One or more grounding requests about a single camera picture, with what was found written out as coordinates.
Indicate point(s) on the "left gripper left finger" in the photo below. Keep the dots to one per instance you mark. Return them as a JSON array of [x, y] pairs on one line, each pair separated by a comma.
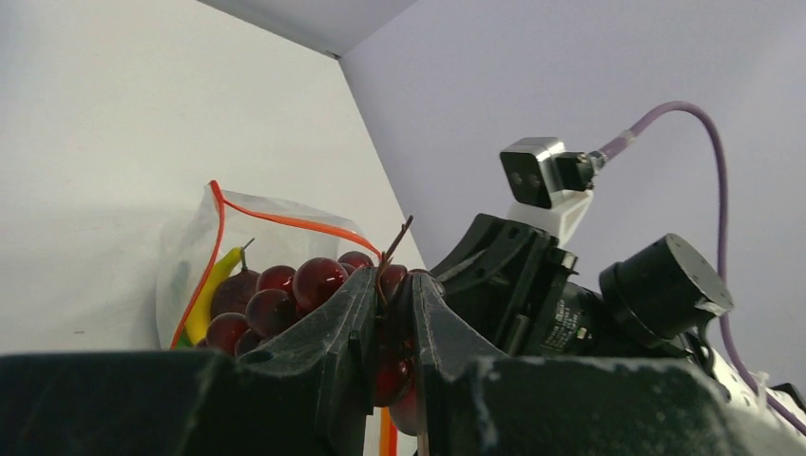
[[97, 403]]

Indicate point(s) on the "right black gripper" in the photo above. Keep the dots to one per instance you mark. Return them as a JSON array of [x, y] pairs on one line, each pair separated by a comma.
[[511, 283]]

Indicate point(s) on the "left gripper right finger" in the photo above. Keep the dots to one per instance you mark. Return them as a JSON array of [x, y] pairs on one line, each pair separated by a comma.
[[475, 400]]

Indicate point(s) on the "dark toy grape bunch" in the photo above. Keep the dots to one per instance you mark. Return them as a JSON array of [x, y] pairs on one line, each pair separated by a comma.
[[316, 382]]

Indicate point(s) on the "yellow toy banana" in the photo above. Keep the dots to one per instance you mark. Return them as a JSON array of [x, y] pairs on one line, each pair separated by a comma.
[[199, 315]]

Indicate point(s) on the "clear zip top bag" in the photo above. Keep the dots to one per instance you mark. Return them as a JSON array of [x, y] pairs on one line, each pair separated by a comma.
[[285, 233]]

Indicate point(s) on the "purple toy passion fruit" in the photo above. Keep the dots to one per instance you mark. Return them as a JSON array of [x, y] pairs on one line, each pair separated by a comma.
[[234, 293]]

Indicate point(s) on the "green toy cucumber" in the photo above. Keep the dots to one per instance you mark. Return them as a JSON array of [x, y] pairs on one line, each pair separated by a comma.
[[183, 342]]

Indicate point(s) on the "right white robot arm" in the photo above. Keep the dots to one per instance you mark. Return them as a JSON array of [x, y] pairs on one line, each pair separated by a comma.
[[657, 305]]

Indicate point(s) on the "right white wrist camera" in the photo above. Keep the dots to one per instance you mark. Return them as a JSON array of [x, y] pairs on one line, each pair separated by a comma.
[[552, 188]]

